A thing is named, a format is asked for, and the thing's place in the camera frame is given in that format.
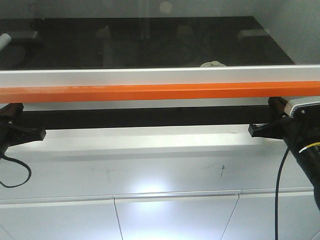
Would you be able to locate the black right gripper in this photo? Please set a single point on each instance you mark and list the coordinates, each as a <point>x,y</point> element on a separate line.
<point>301,132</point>

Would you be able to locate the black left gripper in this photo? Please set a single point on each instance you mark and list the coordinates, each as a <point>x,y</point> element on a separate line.
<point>12,134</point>

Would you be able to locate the fume hood sash orange stripe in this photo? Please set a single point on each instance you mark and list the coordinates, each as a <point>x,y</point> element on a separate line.
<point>146,84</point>

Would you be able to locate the glass jar with white lid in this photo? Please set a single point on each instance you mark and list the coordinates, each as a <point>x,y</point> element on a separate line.
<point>212,64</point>

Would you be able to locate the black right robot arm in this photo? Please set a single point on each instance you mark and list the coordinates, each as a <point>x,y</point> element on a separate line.
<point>310,167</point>

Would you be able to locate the white pipe end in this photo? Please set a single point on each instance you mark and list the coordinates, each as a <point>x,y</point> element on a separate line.
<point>5,40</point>

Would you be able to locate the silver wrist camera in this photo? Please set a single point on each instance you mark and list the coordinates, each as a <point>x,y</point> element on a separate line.
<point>299,106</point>

